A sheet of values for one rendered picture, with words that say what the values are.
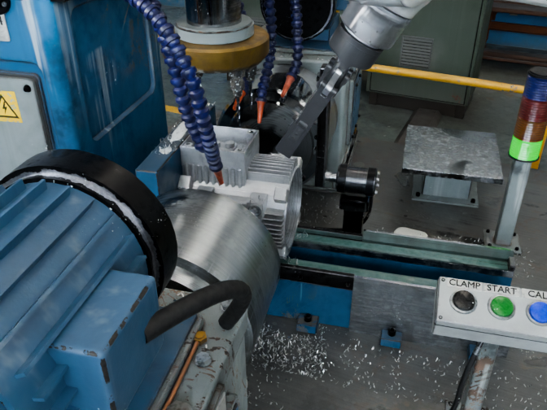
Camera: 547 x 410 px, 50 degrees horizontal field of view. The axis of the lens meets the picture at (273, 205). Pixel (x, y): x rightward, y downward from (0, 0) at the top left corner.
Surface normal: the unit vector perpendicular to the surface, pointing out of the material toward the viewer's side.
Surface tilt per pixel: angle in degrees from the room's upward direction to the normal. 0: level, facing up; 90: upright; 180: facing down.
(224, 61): 90
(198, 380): 0
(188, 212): 2
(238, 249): 43
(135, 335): 90
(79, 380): 90
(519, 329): 25
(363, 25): 89
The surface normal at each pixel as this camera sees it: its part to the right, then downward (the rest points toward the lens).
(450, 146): 0.00, -0.85
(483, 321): -0.10, -0.55
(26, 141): -0.24, 0.51
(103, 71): 0.97, 0.13
